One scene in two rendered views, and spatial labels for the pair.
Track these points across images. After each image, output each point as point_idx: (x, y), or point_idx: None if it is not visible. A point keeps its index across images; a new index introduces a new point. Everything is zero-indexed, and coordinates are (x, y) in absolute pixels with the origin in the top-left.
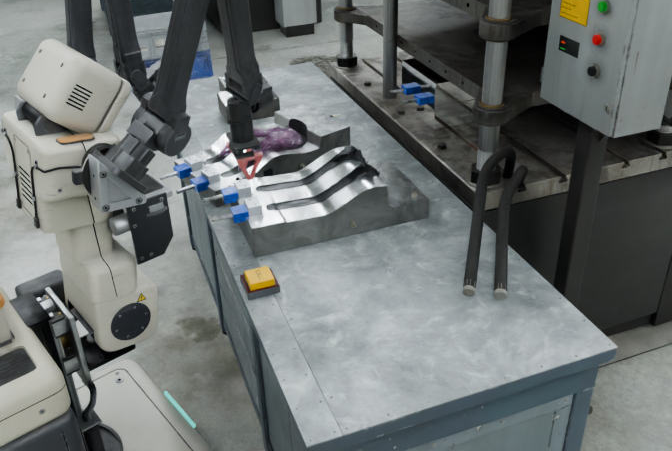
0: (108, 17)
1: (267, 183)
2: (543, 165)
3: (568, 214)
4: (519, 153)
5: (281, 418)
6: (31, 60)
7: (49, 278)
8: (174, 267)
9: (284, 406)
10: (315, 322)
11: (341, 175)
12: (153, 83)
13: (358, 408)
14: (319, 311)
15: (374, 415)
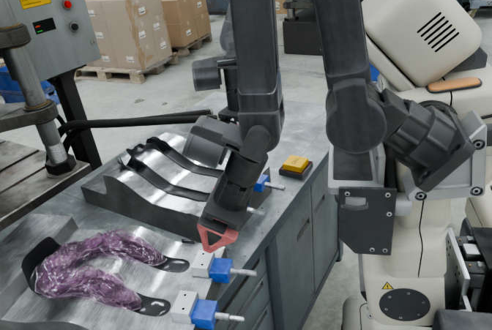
0: (274, 21)
1: (193, 202)
2: (23, 160)
3: (87, 143)
4: (1, 175)
5: (302, 258)
6: None
7: (460, 322)
8: None
9: (307, 231)
10: (295, 140)
11: (161, 157)
12: (224, 158)
13: (325, 110)
14: (285, 144)
15: (323, 106)
